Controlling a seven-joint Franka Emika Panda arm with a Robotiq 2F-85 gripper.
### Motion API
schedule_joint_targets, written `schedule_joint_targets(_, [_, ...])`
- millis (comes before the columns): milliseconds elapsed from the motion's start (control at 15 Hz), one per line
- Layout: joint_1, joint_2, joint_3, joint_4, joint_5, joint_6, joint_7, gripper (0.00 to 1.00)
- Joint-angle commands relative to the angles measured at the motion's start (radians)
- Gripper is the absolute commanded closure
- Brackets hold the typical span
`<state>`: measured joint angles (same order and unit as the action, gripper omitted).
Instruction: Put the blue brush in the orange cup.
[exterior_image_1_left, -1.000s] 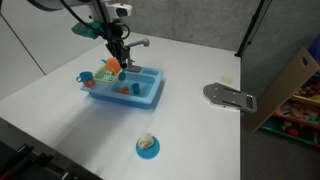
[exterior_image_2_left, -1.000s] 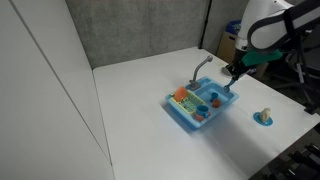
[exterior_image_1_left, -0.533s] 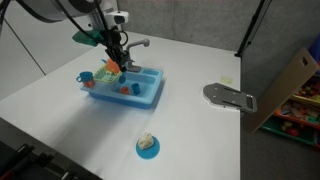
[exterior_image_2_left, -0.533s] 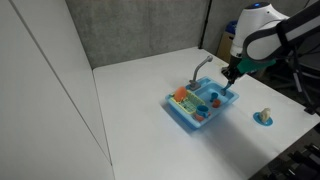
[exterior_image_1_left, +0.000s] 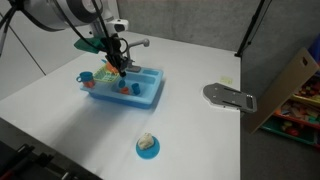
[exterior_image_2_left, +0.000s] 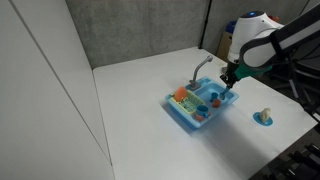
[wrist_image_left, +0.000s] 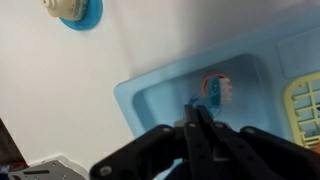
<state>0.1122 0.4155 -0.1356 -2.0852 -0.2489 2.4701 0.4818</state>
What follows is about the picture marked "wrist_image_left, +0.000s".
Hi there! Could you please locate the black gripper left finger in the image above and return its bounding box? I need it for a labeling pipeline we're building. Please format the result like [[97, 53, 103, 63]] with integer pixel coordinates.
[[89, 104, 214, 180]]

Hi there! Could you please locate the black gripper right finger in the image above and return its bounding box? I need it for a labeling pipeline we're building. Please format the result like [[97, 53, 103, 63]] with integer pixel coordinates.
[[197, 105, 320, 180]]

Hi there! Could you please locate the blue brush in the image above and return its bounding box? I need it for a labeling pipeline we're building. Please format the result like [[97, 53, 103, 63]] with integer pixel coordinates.
[[188, 74, 233, 118]]

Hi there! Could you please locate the yellow dish rack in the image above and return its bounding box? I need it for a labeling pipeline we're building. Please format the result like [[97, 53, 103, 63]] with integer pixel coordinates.
[[283, 71, 320, 149]]

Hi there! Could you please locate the blue toy sink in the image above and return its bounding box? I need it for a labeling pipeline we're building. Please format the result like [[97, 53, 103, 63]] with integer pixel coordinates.
[[113, 9, 320, 180]]

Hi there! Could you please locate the grey metal mounting plate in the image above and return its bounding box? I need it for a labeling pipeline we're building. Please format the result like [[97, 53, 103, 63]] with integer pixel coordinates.
[[7, 154, 89, 180]]

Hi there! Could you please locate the blue round plate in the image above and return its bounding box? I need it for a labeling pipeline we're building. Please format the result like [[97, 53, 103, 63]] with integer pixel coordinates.
[[59, 0, 104, 32]]

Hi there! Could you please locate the cream toy bottle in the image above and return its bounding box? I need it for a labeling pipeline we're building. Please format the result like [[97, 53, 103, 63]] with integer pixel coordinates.
[[40, 0, 89, 22]]

